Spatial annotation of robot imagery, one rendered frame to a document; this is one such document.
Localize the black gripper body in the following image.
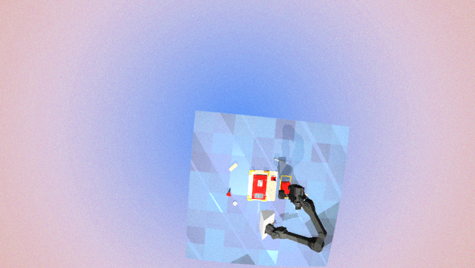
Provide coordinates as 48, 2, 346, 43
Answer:
278, 190, 293, 203

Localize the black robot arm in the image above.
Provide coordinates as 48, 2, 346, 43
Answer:
265, 184, 327, 253

